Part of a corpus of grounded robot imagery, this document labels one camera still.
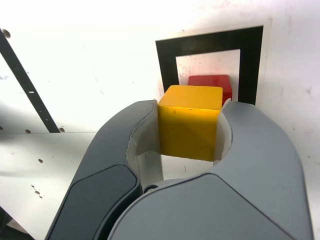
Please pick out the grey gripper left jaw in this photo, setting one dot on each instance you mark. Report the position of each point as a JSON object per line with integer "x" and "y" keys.
{"x": 100, "y": 187}

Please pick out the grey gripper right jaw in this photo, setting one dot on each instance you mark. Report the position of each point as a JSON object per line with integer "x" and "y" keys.
{"x": 237, "y": 200}

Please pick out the yellow cube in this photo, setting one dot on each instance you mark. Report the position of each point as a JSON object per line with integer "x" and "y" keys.
{"x": 187, "y": 130}

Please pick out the red cube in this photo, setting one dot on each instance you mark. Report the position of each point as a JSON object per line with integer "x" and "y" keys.
{"x": 215, "y": 82}

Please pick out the black tape square outline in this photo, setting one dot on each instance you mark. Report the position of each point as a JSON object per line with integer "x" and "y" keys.
{"x": 250, "y": 50}

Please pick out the black tape strip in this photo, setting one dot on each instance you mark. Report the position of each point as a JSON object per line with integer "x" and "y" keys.
{"x": 25, "y": 82}

